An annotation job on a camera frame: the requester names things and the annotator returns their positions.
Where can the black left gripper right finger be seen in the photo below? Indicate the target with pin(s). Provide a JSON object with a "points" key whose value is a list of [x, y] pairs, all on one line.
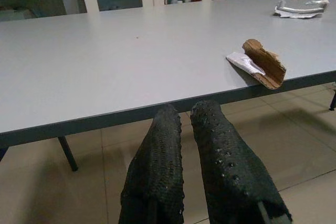
{"points": [[231, 171]]}

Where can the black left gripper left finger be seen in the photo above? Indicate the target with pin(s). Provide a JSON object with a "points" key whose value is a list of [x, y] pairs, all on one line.
{"points": [[157, 171]]}

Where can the torn brown cardboard piece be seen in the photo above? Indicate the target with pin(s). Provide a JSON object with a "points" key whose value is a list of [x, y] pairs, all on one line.
{"points": [[265, 61]]}

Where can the black folding table leg frame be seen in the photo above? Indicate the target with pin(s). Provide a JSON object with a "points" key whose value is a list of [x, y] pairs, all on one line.
{"points": [[68, 155]]}

